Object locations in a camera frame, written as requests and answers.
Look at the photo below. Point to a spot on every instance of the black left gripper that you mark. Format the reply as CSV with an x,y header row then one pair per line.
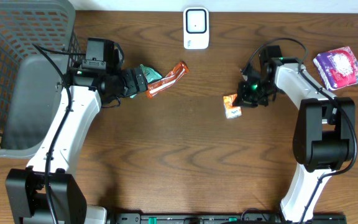
x,y
130,82

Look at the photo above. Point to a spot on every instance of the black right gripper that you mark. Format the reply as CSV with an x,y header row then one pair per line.
x,y
243,98

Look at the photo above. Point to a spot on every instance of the teal wipes packet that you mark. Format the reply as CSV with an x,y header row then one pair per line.
x,y
150,74

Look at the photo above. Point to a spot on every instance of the orange tissue packet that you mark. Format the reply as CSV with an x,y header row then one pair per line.
x,y
231,111

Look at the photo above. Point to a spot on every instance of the red orange snack wrapper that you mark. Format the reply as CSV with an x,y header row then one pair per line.
x,y
170,79

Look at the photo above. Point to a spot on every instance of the purple pad package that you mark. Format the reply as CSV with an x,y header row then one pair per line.
x,y
337,68

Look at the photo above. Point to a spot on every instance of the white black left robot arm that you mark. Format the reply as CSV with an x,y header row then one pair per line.
x,y
46,190

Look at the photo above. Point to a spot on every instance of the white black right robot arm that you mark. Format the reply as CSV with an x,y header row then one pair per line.
x,y
324,142

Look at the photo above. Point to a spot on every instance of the white barcode scanner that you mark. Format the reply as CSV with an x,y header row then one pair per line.
x,y
195,28

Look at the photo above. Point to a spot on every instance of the grey plastic basket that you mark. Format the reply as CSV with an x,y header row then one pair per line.
x,y
37,45

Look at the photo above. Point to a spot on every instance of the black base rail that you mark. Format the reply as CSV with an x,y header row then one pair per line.
x,y
248,218

